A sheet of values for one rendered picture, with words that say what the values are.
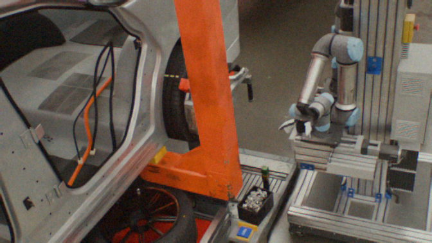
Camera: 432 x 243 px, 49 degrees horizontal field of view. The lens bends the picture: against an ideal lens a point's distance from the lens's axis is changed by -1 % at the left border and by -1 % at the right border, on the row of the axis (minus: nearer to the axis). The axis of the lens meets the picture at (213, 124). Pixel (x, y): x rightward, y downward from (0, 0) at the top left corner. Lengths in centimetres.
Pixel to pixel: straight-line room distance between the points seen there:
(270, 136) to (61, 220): 229
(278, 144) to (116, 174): 183
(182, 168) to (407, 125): 135
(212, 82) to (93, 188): 85
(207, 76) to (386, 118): 114
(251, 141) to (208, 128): 163
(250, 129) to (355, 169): 173
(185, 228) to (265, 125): 179
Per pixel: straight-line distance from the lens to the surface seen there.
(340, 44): 252
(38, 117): 339
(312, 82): 255
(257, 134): 428
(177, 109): 305
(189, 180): 298
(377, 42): 271
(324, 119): 248
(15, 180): 222
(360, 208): 332
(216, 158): 273
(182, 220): 291
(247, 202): 286
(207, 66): 238
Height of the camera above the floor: 259
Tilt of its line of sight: 35 degrees down
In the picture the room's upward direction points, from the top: 9 degrees counter-clockwise
